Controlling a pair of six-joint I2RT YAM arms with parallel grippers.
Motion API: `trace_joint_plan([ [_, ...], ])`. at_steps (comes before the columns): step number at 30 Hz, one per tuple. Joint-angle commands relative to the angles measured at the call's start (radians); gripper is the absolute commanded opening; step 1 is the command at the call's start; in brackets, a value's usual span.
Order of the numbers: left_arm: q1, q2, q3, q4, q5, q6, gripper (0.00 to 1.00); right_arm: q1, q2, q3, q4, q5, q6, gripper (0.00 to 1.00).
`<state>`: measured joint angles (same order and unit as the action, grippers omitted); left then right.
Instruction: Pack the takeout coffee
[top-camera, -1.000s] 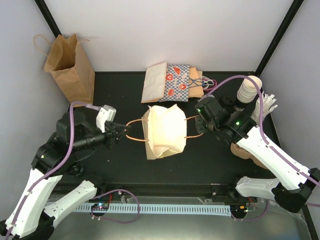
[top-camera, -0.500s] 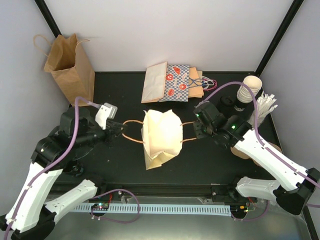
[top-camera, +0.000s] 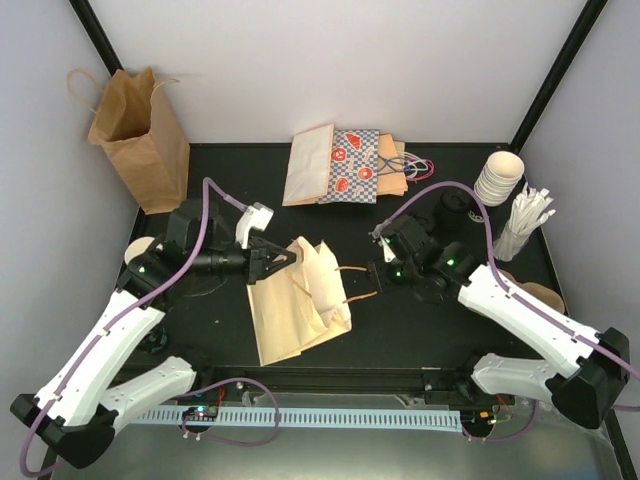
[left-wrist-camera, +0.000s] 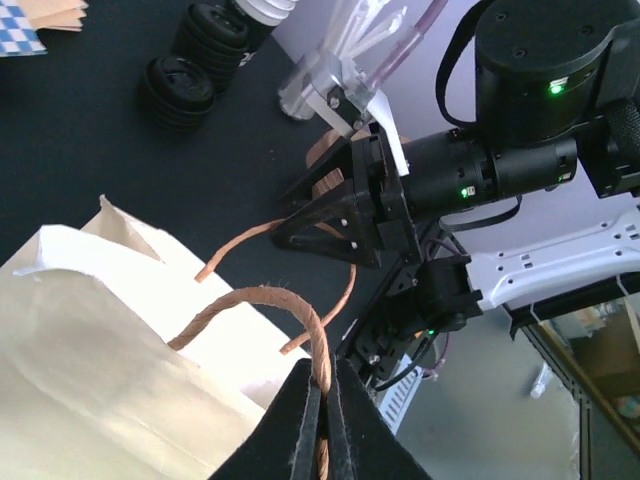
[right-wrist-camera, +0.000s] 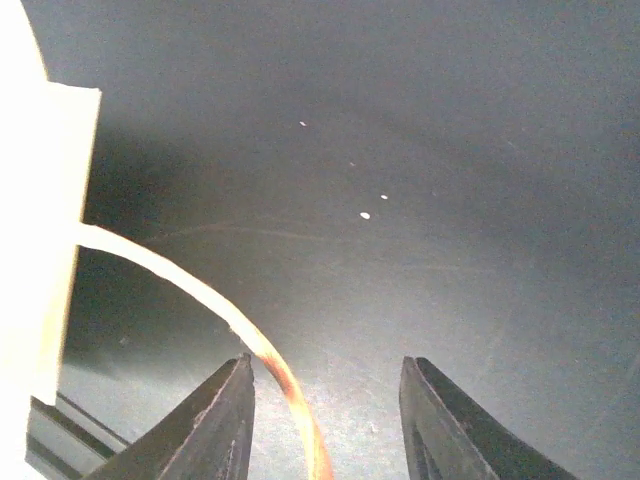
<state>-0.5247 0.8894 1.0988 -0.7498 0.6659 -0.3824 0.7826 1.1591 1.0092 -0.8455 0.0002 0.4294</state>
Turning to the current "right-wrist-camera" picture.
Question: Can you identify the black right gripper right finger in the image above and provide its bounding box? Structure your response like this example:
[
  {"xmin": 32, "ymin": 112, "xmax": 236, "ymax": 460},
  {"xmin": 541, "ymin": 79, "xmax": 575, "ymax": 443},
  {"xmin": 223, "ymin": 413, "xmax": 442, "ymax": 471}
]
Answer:
[{"xmin": 399, "ymin": 356, "xmax": 577, "ymax": 480}]

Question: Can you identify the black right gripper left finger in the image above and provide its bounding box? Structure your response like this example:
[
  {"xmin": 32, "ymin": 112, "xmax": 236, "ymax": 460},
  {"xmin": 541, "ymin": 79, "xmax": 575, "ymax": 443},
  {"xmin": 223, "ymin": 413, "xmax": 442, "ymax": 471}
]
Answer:
[{"xmin": 86, "ymin": 354, "xmax": 255, "ymax": 480}]

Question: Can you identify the cream paper bag with handles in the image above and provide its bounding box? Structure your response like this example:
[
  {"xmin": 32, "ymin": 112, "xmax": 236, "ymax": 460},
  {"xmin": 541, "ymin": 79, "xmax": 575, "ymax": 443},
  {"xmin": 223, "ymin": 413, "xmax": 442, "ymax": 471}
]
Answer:
[{"xmin": 1, "ymin": 1, "xmax": 333, "ymax": 479}]

